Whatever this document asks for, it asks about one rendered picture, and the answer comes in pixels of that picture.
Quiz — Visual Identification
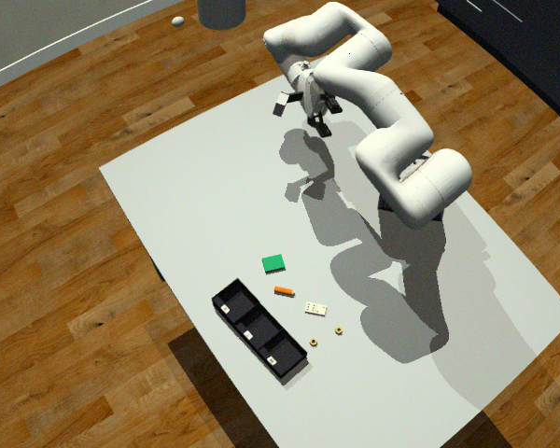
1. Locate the black three-compartment bin rack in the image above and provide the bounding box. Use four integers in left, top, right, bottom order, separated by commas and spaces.
212, 278, 307, 379

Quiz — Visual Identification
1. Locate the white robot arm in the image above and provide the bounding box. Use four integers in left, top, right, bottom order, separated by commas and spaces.
263, 2, 472, 230

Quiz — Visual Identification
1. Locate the orange battery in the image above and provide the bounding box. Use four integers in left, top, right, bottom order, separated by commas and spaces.
274, 287, 294, 296

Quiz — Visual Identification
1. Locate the white domino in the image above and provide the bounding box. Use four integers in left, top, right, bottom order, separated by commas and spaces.
305, 302, 327, 315

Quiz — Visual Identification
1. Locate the green rectangular block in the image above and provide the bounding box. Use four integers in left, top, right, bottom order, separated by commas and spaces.
262, 254, 285, 273

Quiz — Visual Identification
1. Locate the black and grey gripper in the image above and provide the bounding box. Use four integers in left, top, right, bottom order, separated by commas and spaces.
291, 69, 343, 138

